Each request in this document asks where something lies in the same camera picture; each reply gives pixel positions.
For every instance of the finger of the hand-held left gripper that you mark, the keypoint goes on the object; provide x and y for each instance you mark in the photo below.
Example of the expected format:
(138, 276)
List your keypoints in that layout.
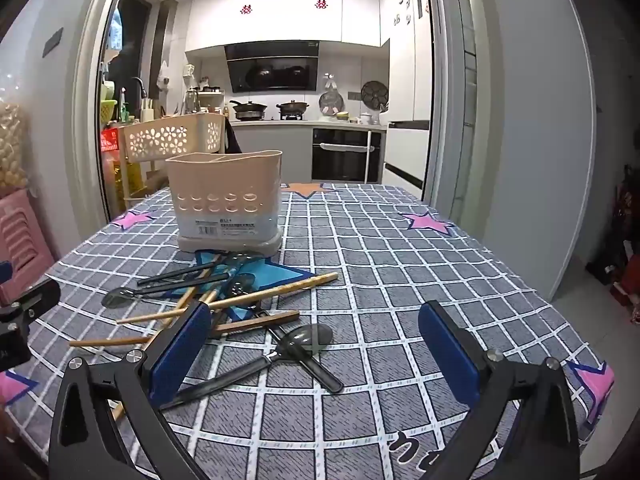
(5, 271)
(32, 296)

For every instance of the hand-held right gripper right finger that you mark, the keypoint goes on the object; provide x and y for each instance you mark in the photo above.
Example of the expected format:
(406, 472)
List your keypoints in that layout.
(450, 355)

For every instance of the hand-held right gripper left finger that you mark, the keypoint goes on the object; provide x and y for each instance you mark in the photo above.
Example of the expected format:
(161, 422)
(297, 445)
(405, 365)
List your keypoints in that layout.
(180, 355)

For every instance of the blue patterned chopstick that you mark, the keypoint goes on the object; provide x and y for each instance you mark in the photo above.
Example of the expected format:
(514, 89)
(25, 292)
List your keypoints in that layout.
(231, 274)

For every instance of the beige plastic utensil holder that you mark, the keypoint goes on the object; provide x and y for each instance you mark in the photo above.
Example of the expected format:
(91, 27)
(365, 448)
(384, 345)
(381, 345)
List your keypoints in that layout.
(225, 180)

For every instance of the stack of pink plastic stools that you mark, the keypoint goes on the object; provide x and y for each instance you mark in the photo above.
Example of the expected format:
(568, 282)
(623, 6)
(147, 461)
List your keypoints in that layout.
(22, 245)

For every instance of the grey checkered star tablecloth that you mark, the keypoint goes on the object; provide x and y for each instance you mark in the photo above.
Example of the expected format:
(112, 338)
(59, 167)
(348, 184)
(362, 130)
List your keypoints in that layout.
(400, 280)

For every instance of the clear bag of nuts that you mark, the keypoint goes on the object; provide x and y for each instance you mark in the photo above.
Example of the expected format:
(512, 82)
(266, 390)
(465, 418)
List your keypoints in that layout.
(11, 150)

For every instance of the yellow oil bottle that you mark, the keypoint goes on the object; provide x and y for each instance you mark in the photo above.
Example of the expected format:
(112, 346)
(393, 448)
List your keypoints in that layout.
(120, 175)

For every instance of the red plastic basket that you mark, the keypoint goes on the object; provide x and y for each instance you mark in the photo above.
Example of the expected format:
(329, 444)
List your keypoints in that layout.
(110, 141)

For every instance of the green plastic basket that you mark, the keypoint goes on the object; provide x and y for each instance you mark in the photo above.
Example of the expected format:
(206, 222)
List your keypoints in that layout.
(109, 110)

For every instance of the beige flower-cutout trolley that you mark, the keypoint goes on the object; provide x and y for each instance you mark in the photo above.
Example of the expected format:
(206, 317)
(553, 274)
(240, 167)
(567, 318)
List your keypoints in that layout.
(172, 137)

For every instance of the black hanging cloth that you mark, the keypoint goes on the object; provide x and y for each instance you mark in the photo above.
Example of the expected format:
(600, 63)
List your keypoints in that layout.
(232, 137)

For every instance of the black built-in oven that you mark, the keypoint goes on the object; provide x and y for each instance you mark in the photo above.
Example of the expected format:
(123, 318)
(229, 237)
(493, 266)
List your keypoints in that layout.
(345, 155)

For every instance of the black kitchen faucet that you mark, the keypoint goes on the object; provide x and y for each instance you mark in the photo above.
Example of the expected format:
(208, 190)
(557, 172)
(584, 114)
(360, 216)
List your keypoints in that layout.
(139, 87)

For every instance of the grey kitchen counter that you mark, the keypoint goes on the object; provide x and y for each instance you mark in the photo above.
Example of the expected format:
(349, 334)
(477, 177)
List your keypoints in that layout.
(280, 140)

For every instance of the black wok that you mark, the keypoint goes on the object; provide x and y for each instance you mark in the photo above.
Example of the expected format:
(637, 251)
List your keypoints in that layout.
(249, 109)

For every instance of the black lidded pot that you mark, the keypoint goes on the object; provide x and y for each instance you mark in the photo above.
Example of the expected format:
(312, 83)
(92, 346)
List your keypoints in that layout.
(292, 109)

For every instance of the round grey steamer rack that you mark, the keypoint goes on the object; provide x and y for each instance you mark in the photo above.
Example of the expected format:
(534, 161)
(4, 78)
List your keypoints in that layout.
(330, 102)

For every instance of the black range hood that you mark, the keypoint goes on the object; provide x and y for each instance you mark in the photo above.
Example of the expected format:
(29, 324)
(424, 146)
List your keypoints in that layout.
(272, 67)

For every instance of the white upper cabinets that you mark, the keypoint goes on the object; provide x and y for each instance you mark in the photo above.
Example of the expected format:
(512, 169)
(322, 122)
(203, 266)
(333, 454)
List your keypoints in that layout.
(285, 20)

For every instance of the dark wall switch panel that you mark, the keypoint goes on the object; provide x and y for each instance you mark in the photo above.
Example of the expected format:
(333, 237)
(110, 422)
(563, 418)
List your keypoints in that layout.
(52, 41)

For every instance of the round black wall tray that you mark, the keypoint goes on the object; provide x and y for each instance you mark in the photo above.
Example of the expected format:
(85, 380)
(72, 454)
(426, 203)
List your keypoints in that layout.
(375, 95)

